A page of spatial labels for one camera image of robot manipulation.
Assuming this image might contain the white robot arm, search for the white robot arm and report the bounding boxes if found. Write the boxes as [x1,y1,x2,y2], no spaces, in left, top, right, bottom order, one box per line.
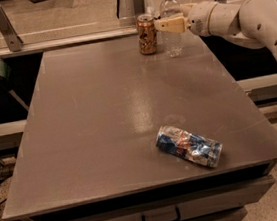
[155,0,277,62]

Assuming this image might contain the middle metal bracket post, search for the middle metal bracket post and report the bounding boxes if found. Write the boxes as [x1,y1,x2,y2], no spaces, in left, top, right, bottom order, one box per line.
[116,0,145,26]

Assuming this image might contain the metal horizontal rail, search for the metal horizontal rail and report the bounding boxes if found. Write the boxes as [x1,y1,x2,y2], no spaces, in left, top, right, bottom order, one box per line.
[0,24,137,59]

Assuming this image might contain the left metal bracket post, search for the left metal bracket post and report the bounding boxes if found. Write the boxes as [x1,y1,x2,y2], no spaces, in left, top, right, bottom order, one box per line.
[0,6,23,52]

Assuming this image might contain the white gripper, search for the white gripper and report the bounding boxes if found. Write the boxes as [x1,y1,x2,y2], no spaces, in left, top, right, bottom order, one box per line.
[154,1,217,37]

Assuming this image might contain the orange soda can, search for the orange soda can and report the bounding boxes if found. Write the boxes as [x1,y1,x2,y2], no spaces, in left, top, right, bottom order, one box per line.
[136,14,158,55]

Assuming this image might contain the blue silver energy drink can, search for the blue silver energy drink can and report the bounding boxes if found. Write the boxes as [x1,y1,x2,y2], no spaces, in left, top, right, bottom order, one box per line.
[156,125,223,168]

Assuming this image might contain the clear plastic water bottle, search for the clear plastic water bottle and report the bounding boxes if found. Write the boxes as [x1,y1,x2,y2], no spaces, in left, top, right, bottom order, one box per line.
[159,0,183,58]

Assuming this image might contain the grey drawer front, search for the grey drawer front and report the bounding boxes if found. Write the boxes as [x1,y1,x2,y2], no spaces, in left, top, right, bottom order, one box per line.
[75,175,275,221]

